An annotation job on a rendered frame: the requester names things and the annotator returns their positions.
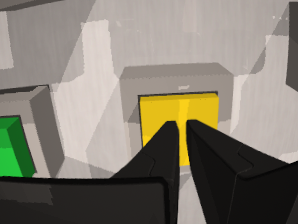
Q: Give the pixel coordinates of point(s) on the green button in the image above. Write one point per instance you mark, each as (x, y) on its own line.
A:
(30, 144)

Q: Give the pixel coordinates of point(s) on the yellow button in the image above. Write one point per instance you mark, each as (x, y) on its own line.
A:
(154, 94)

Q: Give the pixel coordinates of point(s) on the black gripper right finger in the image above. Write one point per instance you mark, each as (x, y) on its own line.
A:
(237, 184)

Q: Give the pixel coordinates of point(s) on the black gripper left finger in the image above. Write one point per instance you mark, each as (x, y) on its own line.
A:
(145, 191)

